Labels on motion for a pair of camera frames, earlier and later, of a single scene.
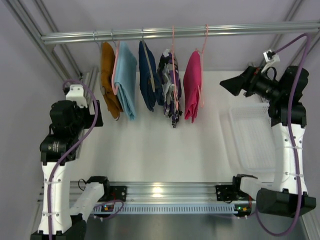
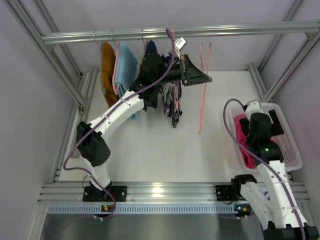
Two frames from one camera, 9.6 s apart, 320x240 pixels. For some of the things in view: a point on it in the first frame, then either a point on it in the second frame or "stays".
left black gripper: x=96 y=113 → x=184 y=71
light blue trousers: x=127 y=59 stays
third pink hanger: x=115 y=91 stays
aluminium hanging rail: x=296 y=28 stays
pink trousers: x=192 y=87 → x=243 y=130
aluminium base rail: x=155 y=191 stays
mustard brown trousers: x=112 y=102 stays
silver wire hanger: x=94 y=38 stays
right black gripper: x=248 y=80 → x=276 y=122
